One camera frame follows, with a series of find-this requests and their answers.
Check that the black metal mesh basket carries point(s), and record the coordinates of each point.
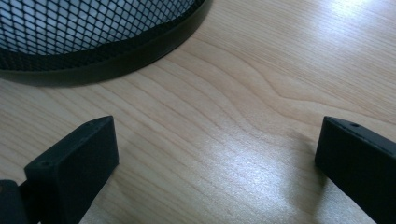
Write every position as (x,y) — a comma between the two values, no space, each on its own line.
(93,31)

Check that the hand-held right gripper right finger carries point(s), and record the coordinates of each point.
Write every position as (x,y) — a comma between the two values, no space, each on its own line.
(358,165)

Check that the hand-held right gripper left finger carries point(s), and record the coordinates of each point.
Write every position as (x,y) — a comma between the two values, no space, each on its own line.
(74,168)

